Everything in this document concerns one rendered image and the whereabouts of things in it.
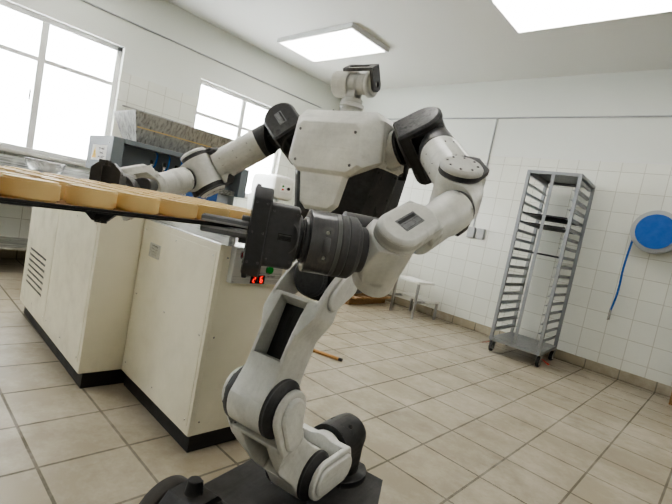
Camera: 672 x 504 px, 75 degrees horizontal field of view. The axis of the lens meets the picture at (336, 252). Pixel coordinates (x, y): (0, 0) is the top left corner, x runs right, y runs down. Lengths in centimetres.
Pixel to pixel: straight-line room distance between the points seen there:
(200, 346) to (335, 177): 95
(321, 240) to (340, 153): 53
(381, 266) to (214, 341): 124
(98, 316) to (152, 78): 380
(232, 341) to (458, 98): 496
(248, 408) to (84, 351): 139
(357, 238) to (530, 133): 509
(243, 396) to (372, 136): 68
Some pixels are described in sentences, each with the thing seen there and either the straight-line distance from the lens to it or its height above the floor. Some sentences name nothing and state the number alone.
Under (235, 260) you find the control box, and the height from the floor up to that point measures 79.
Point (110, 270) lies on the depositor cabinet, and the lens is 228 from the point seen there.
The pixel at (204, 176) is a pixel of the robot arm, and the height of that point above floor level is 106.
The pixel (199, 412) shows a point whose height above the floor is 18.
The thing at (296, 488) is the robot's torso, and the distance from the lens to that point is 137.
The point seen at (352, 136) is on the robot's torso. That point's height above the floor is 121.
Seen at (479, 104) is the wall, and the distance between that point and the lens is 600.
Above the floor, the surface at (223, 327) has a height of 52.
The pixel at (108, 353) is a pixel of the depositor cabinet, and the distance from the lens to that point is 240.
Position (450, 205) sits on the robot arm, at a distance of 74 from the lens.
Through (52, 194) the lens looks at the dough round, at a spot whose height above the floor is 99.
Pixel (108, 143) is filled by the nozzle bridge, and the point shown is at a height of 114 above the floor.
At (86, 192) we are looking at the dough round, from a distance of 53.
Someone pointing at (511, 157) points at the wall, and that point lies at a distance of 562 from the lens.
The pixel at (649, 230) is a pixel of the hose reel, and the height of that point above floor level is 145.
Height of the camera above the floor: 102
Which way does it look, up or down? 5 degrees down
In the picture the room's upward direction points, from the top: 11 degrees clockwise
